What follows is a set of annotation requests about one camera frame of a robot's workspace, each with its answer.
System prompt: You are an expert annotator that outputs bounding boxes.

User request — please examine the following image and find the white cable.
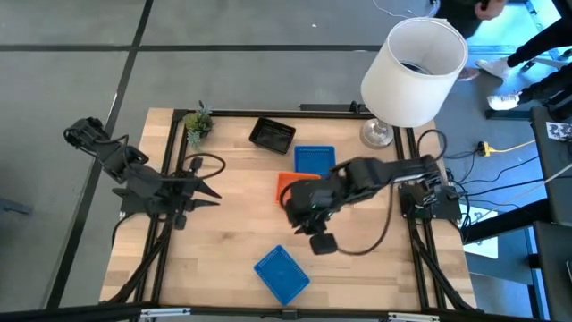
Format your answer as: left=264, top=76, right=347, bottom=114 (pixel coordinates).
left=504, top=161, right=572, bottom=211

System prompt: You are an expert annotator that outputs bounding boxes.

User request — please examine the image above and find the silver metal bracket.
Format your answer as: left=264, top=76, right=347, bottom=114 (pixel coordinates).
left=387, top=311, right=442, bottom=322
left=139, top=306, right=191, bottom=320

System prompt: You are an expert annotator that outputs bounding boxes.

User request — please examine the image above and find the black metal table frame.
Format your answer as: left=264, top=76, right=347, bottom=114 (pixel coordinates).
left=100, top=106, right=479, bottom=314

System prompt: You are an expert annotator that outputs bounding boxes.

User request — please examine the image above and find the yellow cable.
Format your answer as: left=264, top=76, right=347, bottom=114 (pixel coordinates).
left=489, top=139, right=537, bottom=156

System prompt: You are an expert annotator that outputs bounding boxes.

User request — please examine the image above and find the blue plastic basket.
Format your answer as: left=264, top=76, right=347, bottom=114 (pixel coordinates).
left=293, top=145, right=336, bottom=178
left=253, top=244, right=311, bottom=308

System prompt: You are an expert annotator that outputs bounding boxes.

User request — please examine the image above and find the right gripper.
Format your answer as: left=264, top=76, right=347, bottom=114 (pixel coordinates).
left=283, top=178, right=341, bottom=236

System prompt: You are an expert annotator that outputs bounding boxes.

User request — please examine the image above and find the person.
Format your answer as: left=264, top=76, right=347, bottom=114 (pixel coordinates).
left=433, top=0, right=510, bottom=82
left=475, top=0, right=572, bottom=112

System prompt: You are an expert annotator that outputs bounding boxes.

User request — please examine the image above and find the dark chair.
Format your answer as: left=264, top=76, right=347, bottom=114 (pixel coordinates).
left=531, top=221, right=572, bottom=322

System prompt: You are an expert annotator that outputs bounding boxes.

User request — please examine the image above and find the black side table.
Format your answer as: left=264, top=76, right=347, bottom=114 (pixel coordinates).
left=530, top=105, right=572, bottom=225

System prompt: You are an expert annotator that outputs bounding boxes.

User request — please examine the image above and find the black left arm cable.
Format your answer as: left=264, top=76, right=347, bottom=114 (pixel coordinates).
left=181, top=152, right=227, bottom=182

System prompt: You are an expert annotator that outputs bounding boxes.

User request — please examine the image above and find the black floor cable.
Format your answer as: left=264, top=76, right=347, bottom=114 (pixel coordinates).
left=442, top=149, right=542, bottom=198

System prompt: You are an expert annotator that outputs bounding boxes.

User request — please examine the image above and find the black plastic basket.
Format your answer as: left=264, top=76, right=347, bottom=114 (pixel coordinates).
left=248, top=116, right=297, bottom=156

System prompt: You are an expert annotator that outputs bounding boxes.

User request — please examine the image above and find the small green potted plant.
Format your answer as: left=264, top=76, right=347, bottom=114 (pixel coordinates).
left=182, top=100, right=215, bottom=149

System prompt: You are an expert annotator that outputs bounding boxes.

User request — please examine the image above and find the person's hand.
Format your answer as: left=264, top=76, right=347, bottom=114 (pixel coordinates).
left=474, top=0, right=509, bottom=21

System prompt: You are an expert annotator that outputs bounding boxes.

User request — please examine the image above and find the silver lamp base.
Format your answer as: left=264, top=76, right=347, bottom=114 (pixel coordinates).
left=359, top=118, right=395, bottom=150

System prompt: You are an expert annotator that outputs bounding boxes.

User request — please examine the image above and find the orange plastic basket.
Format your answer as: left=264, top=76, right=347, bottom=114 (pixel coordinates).
left=276, top=172, right=322, bottom=207

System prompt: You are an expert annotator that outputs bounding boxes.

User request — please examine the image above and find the black-and-white patterned paper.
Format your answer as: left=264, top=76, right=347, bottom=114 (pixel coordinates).
left=545, top=121, right=572, bottom=142

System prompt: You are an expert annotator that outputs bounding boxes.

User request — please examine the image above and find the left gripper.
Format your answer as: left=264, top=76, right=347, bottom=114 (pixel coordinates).
left=172, top=156, right=223, bottom=231

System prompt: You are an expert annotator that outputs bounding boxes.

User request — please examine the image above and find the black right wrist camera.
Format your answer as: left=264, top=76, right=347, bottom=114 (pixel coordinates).
left=309, top=232, right=339, bottom=257

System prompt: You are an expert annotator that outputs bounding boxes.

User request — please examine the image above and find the person's white shoe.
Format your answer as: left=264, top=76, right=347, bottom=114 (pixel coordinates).
left=475, top=56, right=513, bottom=81
left=486, top=92, right=522, bottom=112

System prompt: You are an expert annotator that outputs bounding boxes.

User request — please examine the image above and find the black right camera cable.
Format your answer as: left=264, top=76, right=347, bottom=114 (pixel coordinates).
left=334, top=181, right=395, bottom=257

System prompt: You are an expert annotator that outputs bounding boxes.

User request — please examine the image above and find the black floor beam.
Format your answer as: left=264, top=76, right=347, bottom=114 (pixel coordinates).
left=459, top=199, right=553, bottom=245

